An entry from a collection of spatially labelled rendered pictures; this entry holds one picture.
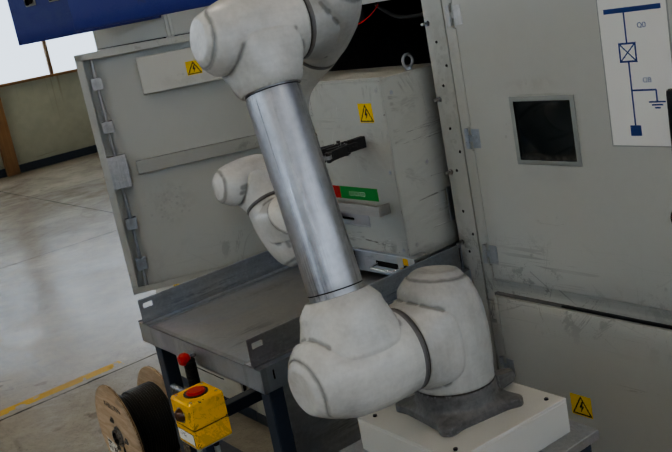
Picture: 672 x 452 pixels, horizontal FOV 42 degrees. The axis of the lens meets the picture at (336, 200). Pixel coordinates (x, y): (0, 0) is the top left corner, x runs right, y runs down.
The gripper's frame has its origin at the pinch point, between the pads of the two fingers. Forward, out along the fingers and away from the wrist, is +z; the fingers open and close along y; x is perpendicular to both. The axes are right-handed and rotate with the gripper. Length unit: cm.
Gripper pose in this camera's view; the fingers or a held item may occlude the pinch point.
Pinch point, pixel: (353, 144)
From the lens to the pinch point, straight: 224.7
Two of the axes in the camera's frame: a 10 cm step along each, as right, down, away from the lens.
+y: 6.1, 0.6, -7.9
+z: 7.7, -2.8, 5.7
